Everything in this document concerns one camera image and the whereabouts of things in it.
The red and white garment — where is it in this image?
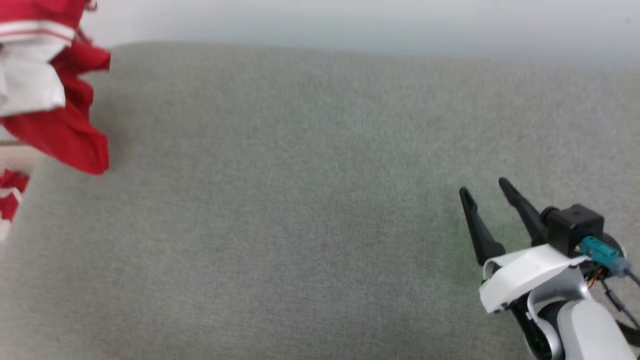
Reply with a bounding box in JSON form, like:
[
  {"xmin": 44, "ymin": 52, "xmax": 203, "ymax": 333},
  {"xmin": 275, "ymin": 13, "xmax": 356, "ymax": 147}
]
[{"xmin": 0, "ymin": 0, "xmax": 112, "ymax": 176}]

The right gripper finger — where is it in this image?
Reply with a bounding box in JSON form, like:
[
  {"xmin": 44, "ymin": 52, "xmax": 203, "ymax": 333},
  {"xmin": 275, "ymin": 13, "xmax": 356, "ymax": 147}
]
[
  {"xmin": 459, "ymin": 187, "xmax": 506, "ymax": 266},
  {"xmin": 498, "ymin": 177, "xmax": 549, "ymax": 247}
]

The teal cable connector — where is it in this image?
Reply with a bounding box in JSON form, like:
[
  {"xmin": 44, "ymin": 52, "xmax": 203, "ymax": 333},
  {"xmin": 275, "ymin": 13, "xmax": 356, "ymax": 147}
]
[{"xmin": 574, "ymin": 236, "xmax": 632, "ymax": 277}]

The red garment in basket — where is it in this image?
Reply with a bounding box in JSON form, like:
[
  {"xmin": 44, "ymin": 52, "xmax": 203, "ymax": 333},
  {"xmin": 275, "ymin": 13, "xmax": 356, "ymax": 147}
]
[{"xmin": 0, "ymin": 169, "xmax": 30, "ymax": 223}]

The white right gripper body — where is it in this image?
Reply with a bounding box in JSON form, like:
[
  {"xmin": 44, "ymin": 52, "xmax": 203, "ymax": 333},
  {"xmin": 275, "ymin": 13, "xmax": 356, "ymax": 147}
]
[{"xmin": 478, "ymin": 243, "xmax": 594, "ymax": 314}]

